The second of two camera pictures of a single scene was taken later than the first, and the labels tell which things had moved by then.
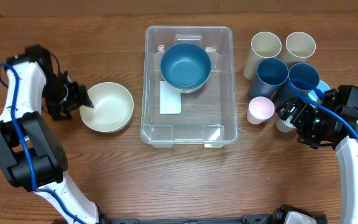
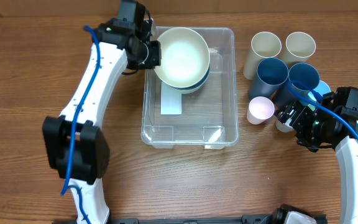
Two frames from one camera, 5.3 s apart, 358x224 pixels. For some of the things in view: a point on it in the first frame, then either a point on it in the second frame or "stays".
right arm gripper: (301, 114) stays
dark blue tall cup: (307, 73) stays
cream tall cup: (265, 45) stays
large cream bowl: (112, 107) to (185, 57)
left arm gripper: (81, 98) to (156, 58)
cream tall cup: (299, 46) stays
